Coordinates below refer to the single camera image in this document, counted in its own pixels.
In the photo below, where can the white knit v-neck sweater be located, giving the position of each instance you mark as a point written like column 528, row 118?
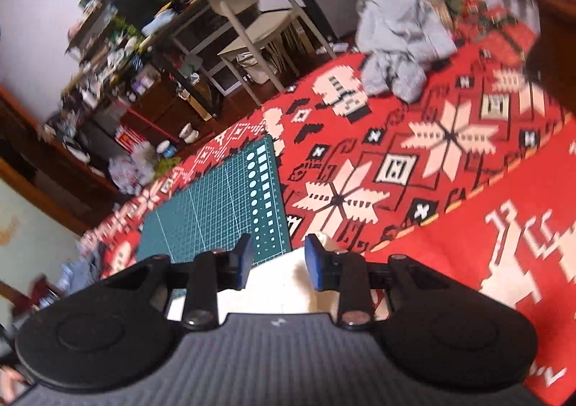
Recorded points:
column 281, row 285

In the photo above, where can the beige plastic chair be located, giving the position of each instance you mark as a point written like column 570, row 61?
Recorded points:
column 266, row 28

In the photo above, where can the green cutting mat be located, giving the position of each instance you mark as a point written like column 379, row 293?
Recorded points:
column 240, row 196

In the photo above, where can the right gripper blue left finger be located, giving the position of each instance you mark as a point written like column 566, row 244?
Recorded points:
column 233, row 267

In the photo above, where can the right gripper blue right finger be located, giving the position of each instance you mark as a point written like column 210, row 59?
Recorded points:
column 324, row 267

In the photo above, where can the white drawer shelf unit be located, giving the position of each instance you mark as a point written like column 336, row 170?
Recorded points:
column 200, row 38

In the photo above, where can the grey crumpled garment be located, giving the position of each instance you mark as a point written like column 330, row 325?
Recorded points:
column 401, row 41

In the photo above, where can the white plastic bag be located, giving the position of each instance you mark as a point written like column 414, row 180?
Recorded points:
column 132, row 172

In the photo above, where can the brown wooden drawer cabinet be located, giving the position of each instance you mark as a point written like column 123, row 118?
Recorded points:
column 160, row 114

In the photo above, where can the folded blue jeans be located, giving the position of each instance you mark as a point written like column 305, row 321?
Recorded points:
column 80, row 273

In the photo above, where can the red patterned christmas blanket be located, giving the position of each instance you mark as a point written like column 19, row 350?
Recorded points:
column 476, row 179

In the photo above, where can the blue white ceramic bowl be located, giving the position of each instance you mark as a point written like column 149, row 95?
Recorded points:
column 166, row 149

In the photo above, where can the dark wooden side table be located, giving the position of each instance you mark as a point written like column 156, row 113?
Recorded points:
column 552, row 56

